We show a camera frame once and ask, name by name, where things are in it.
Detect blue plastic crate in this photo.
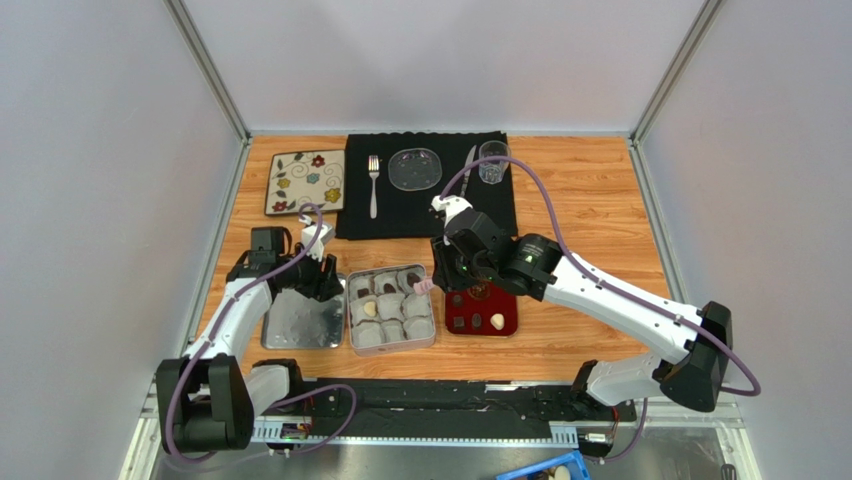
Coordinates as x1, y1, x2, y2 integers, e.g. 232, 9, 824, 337
496, 451, 591, 480

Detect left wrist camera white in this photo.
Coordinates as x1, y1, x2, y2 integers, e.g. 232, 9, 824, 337
299, 216, 336, 262

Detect silver fork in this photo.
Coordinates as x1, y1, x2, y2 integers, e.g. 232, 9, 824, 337
368, 155, 380, 219

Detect floral square plate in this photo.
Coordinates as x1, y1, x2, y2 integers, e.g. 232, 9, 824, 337
264, 150, 346, 216

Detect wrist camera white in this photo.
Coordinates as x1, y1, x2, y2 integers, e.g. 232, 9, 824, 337
431, 195, 476, 233
299, 216, 336, 262

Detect dark textured chocolate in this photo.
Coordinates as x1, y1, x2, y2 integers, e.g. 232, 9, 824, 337
406, 272, 422, 286

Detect clear drinking glass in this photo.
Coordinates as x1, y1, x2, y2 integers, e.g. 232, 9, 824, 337
478, 140, 511, 185

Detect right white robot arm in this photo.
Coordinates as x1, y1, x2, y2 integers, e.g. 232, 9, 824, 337
431, 196, 733, 412

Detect pink metal tongs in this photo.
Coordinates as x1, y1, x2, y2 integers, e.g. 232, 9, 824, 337
412, 277, 435, 295

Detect clear glass plate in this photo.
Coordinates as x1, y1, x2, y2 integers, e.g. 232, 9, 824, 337
388, 148, 443, 192

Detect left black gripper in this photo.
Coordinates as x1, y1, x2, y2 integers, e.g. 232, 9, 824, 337
276, 242, 343, 303

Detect silver table knife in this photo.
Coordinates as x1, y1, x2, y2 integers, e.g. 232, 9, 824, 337
458, 145, 477, 198

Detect white shell chocolate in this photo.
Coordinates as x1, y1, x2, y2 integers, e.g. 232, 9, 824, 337
363, 301, 378, 318
490, 314, 505, 331

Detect red lacquer tray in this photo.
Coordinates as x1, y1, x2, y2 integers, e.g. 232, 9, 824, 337
444, 283, 519, 337

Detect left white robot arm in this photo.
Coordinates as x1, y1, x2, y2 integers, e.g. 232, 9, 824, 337
155, 222, 343, 462

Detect silver chocolate tin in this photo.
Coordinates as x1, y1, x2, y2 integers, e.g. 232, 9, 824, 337
346, 264, 437, 357

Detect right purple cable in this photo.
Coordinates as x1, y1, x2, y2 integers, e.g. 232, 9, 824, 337
439, 154, 762, 465

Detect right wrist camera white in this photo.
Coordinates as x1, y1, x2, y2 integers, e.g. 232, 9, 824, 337
431, 195, 476, 233

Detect silver tin lid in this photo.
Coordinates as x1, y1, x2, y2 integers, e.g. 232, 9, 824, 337
261, 289, 345, 350

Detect black cloth placemat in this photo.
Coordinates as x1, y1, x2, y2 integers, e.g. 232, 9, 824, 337
335, 131, 508, 240

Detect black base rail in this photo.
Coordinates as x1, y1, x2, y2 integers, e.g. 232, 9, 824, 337
259, 377, 637, 449

